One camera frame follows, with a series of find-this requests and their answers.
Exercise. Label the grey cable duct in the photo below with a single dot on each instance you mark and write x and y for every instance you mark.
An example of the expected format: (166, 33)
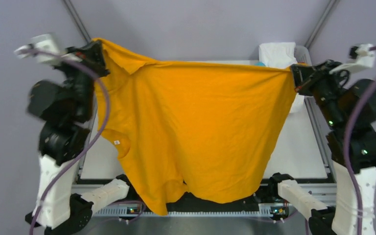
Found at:
(125, 211)

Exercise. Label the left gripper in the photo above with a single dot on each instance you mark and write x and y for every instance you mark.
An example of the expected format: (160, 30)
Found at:
(92, 55)

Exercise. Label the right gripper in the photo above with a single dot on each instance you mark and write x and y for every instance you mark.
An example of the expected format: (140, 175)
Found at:
(303, 75)

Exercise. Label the white t-shirt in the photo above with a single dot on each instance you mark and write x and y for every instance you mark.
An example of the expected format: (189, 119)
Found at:
(277, 55)

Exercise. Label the turquoise t-shirt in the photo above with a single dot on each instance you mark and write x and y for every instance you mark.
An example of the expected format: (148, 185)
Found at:
(261, 64)

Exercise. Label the orange t-shirt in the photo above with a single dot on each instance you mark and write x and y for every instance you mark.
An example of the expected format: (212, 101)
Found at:
(204, 128)

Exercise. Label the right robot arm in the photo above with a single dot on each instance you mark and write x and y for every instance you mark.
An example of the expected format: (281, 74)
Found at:
(346, 96)

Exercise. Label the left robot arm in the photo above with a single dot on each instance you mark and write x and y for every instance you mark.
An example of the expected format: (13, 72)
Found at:
(63, 139)

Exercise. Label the white laundry basket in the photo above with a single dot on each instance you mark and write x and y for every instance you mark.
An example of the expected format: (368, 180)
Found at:
(301, 54)

